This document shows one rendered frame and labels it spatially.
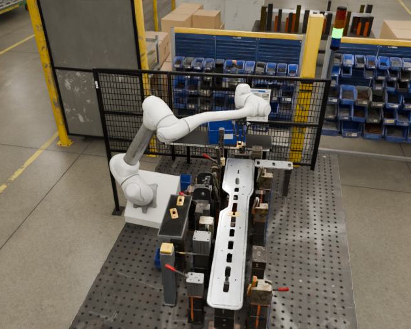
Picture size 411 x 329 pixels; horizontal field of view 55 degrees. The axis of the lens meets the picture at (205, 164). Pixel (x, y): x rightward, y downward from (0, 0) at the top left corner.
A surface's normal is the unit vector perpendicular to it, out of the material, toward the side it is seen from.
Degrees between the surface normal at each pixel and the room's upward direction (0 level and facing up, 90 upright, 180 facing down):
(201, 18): 90
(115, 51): 92
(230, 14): 90
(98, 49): 92
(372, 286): 0
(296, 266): 0
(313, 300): 0
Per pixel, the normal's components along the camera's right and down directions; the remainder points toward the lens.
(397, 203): 0.00, -0.82
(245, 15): -0.20, 0.56
